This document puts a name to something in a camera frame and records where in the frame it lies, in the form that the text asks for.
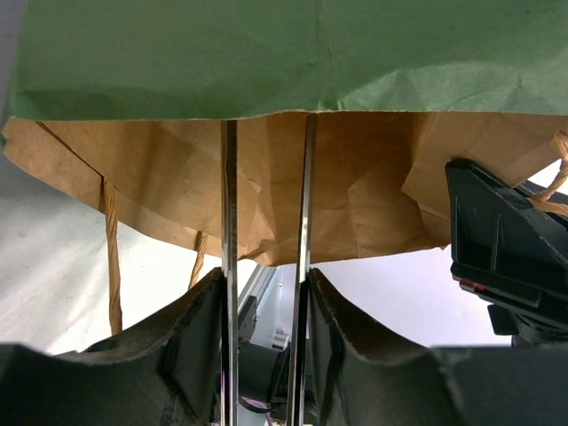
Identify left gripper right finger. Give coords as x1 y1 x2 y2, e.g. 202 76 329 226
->
309 269 567 425

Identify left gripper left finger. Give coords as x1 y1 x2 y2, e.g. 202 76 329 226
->
1 268 224 425

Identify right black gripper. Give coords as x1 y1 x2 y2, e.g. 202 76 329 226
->
445 159 567 347

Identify metal tongs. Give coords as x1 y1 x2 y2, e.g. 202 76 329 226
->
220 114 319 425

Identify green paper bag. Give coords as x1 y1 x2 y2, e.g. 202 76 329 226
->
0 0 568 336

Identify aluminium rail frame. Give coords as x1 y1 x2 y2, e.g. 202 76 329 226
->
237 265 289 351

